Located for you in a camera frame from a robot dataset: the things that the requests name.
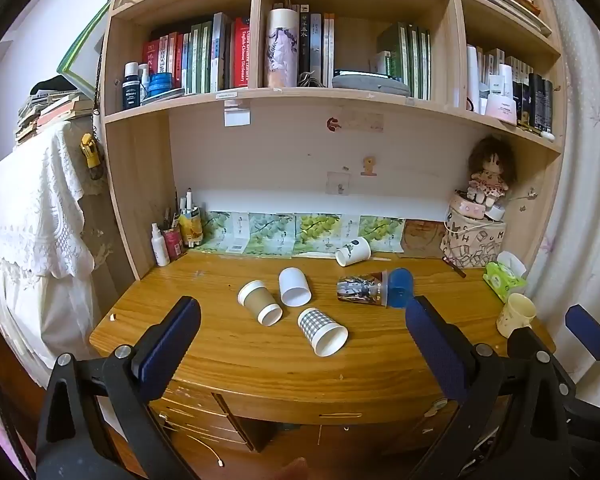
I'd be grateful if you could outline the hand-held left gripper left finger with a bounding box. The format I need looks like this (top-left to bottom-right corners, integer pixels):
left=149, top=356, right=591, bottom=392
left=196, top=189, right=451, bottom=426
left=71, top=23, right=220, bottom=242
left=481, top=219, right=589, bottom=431
left=36, top=296, right=202, bottom=480

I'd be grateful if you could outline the green leaf picture strip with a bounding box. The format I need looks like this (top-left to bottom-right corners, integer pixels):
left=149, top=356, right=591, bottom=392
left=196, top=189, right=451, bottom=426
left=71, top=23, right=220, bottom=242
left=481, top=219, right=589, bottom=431
left=294, top=213, right=361, bottom=256

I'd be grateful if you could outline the white spray bottle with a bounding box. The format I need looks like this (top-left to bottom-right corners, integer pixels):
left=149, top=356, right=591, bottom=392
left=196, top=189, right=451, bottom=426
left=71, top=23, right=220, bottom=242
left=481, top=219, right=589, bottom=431
left=151, top=223, right=171, bottom=267

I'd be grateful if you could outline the leaf print packet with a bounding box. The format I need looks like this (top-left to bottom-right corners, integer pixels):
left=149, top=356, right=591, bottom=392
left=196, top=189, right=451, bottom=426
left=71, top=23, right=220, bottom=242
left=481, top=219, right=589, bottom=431
left=245, top=212, right=297, bottom=256
left=198, top=211, right=251, bottom=253
left=357, top=216, right=406, bottom=253

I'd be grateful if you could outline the clear wall hook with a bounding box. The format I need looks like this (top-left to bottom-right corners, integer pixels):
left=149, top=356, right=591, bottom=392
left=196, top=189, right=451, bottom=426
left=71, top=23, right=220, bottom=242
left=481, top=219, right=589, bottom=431
left=327, top=171, right=353, bottom=196

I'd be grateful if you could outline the green framed board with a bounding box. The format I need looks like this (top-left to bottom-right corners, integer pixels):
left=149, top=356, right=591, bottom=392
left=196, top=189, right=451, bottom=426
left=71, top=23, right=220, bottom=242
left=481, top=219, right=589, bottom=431
left=57, top=0, right=112, bottom=101

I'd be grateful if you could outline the blue jar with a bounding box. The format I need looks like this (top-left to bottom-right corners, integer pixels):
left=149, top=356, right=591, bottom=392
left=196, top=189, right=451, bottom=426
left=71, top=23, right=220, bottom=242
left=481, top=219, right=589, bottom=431
left=149, top=73, right=173, bottom=97

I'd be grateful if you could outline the white floral curtain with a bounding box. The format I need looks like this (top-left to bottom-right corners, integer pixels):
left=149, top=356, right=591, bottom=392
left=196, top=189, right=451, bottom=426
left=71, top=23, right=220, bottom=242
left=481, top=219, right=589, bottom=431
left=525, top=0, right=600, bottom=311

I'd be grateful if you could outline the red can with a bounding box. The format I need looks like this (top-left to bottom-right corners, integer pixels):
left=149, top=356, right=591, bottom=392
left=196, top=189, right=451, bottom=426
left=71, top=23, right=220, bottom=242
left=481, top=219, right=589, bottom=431
left=162, top=227, right=185, bottom=261

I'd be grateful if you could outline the brown paper cup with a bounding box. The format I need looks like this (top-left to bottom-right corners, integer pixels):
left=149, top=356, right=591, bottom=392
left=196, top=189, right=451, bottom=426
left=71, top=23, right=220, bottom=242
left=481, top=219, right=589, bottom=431
left=237, top=280, right=284, bottom=326

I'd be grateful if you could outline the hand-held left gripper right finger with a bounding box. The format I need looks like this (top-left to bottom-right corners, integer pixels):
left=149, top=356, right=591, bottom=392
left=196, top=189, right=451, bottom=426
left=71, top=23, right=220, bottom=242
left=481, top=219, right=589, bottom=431
left=405, top=296, right=588, bottom=480

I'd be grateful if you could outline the checkered paper cup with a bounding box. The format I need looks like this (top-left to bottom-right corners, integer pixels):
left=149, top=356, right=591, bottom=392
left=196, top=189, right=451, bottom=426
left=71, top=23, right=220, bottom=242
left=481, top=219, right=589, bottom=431
left=297, top=307, right=349, bottom=357

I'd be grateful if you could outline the dark cloth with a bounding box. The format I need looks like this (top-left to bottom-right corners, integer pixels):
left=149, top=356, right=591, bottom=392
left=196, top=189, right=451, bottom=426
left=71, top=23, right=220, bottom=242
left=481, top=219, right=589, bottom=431
left=30, top=76, right=81, bottom=96

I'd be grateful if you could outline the white cable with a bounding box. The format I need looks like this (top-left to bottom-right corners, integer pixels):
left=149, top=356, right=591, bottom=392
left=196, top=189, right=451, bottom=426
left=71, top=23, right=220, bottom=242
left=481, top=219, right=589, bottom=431
left=180, top=432, right=223, bottom=463

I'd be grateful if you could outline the white printed paper cup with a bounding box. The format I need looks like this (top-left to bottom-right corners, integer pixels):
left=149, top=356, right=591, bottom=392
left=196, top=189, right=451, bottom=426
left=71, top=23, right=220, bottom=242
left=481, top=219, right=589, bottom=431
left=335, top=236, right=372, bottom=267

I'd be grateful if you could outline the wooden bookshelf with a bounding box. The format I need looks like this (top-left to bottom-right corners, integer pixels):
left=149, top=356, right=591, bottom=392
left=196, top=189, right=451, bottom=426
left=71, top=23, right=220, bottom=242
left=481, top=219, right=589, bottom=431
left=100, top=0, right=568, bottom=281

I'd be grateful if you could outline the wooden desk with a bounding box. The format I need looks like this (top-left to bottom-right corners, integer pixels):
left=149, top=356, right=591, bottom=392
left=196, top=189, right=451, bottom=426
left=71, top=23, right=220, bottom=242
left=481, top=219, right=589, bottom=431
left=89, top=250, right=556, bottom=480

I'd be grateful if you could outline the white lace cloth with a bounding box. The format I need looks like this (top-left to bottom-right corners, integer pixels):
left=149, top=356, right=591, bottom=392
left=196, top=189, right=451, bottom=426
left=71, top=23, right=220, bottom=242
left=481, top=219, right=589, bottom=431
left=0, top=120, right=101, bottom=376

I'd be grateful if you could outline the white paper tag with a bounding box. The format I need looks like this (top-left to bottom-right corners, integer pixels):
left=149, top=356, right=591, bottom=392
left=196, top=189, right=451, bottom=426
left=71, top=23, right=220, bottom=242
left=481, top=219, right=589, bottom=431
left=224, top=100, right=252, bottom=126

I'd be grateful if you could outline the yellow hanging toy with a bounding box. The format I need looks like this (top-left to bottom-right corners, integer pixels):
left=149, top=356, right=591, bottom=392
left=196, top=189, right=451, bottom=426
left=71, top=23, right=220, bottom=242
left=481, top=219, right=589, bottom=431
left=80, top=132, right=103, bottom=168

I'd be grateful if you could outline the row of cosmetic bottles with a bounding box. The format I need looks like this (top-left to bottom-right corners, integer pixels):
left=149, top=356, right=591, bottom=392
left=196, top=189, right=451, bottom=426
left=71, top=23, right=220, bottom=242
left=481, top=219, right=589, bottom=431
left=466, top=44, right=556, bottom=133

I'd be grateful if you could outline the pink cosmetic jar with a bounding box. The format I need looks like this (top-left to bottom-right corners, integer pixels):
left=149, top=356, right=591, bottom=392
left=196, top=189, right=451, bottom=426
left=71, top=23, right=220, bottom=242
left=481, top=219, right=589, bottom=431
left=484, top=95, right=518, bottom=123

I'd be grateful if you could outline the pink case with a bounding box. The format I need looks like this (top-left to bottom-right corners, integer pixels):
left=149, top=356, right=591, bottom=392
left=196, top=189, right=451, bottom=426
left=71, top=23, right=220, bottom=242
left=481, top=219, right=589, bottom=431
left=448, top=195, right=486, bottom=218

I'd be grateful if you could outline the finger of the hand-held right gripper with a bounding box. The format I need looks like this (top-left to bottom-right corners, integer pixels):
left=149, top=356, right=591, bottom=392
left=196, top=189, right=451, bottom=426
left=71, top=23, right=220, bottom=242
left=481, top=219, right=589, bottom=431
left=565, top=305, right=600, bottom=411
left=506, top=327, right=556, bottom=361

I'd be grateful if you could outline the brown picture card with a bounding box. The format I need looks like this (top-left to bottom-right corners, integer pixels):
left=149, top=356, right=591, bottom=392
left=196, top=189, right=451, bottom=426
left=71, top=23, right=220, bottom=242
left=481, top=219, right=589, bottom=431
left=401, top=220, right=448, bottom=260

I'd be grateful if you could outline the painted scroll tube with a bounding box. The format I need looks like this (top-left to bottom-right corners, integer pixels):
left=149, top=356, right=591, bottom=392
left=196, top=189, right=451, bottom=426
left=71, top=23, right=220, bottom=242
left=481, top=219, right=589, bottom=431
left=265, top=7, right=299, bottom=88

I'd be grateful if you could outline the person's left hand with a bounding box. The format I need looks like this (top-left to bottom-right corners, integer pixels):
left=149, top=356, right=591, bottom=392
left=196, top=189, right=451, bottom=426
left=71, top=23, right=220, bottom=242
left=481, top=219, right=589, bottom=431
left=279, top=457, right=309, bottom=480

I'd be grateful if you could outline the grey glasses case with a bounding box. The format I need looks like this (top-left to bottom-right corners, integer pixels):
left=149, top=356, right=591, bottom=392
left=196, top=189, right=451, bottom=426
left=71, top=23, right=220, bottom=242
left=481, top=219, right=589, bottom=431
left=331, top=75, right=411, bottom=97

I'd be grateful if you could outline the brown-haired doll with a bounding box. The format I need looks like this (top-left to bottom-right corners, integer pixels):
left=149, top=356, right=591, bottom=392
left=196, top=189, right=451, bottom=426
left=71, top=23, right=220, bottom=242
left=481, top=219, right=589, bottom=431
left=467, top=135, right=517, bottom=211

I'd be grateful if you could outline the pen holder with pens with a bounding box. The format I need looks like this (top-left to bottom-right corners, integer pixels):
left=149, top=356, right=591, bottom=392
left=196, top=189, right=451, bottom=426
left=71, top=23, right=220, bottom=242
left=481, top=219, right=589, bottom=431
left=177, top=187, right=204, bottom=248

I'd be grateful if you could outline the row of dark green books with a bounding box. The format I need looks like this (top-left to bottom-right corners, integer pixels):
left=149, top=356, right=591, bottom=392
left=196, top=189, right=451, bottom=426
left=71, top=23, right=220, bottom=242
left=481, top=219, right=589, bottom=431
left=377, top=22, right=432, bottom=101

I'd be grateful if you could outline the row of red green books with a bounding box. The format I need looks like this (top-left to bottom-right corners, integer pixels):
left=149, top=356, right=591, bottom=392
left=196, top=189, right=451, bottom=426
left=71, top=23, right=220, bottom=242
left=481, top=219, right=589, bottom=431
left=142, top=12, right=251, bottom=95

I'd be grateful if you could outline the stack of old books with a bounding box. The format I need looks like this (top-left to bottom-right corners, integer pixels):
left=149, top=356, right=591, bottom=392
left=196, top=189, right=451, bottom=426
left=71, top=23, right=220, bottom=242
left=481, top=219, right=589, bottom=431
left=15, top=87, right=96, bottom=146

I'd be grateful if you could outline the green tissue box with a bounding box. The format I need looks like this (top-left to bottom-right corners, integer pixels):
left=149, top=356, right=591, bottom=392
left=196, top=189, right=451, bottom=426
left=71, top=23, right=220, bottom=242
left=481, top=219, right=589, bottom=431
left=482, top=251, right=528, bottom=305

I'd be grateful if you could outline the patterned dark paper cup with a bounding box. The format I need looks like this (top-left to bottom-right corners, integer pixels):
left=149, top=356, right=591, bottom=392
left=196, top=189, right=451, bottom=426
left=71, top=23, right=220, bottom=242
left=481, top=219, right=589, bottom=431
left=337, top=268, right=414, bottom=309

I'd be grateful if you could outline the plain white paper cup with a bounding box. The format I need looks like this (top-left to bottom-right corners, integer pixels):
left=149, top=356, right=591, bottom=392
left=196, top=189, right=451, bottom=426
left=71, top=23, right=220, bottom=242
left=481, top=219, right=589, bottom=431
left=278, top=267, right=312, bottom=307

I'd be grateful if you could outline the row of black white books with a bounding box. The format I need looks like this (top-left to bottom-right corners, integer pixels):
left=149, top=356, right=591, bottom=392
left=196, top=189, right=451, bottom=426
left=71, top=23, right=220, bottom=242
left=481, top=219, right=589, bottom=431
left=297, top=5, right=336, bottom=88

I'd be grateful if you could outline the cream mug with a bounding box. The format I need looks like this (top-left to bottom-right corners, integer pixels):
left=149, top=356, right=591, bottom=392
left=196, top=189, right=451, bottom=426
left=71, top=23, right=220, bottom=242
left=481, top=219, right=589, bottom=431
left=496, top=293, right=537, bottom=339

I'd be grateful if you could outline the black bottle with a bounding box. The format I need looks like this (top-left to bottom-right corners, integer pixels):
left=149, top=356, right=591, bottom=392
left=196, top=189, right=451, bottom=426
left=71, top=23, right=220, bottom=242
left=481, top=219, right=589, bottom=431
left=123, top=62, right=141, bottom=110

